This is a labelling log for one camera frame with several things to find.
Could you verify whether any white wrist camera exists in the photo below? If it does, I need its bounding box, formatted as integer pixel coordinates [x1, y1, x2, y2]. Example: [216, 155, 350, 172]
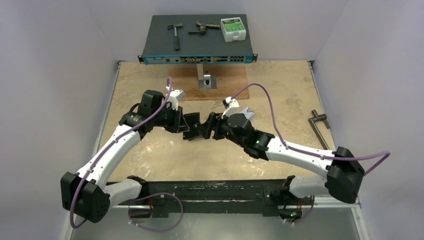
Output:
[165, 87, 186, 110]
[221, 96, 240, 119]

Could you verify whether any metal stand bracket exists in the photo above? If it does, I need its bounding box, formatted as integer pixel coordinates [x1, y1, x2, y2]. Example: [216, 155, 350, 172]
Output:
[196, 63, 217, 90]

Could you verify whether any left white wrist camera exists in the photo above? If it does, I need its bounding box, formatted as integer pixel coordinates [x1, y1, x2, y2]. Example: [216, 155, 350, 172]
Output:
[165, 87, 186, 110]

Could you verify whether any wooden board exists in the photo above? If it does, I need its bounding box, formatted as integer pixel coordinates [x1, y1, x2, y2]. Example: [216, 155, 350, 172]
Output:
[167, 64, 248, 101]

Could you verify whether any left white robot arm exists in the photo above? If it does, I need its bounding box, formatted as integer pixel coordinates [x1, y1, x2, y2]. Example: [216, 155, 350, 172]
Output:
[60, 89, 190, 223]

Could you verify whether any blue network switch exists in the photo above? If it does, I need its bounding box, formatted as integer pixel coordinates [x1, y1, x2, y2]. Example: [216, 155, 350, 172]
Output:
[138, 14, 258, 65]

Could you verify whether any silver card stack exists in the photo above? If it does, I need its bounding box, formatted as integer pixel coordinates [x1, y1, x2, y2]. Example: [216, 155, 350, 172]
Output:
[239, 107, 255, 121]

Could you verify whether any white green plastic box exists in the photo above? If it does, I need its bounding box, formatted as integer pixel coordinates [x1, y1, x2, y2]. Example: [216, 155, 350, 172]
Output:
[220, 17, 247, 43]

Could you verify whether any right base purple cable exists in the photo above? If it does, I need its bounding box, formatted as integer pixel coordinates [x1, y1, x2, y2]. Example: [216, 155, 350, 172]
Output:
[282, 193, 316, 226]

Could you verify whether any black VIP card stack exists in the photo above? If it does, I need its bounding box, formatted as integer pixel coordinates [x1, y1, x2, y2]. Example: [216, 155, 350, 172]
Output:
[183, 112, 206, 141]

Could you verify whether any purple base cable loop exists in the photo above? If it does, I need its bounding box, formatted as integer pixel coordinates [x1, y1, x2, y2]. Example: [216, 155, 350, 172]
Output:
[127, 190, 185, 233]

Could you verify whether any rusty pliers tool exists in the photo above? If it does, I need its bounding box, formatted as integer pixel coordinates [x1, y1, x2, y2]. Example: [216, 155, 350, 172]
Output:
[188, 21, 221, 35]

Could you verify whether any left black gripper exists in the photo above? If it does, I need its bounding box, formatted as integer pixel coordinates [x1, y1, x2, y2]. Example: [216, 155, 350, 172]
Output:
[151, 104, 189, 133]

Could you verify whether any metal crank handle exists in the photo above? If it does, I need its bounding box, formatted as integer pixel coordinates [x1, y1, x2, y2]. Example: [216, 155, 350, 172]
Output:
[308, 109, 331, 152]

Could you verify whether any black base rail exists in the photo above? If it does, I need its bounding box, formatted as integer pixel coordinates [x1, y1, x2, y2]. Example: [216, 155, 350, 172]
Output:
[126, 178, 312, 218]

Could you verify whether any small hammer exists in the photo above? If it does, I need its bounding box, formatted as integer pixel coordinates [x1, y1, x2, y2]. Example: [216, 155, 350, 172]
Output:
[167, 23, 183, 51]

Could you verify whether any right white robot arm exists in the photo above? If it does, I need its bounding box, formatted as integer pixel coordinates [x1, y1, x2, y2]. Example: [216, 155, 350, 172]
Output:
[197, 112, 365, 204]

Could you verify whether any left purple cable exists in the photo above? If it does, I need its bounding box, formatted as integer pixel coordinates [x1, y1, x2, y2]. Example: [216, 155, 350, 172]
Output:
[69, 76, 174, 229]

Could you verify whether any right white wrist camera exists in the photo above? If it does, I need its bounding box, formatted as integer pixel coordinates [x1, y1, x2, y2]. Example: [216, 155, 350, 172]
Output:
[221, 96, 240, 119]

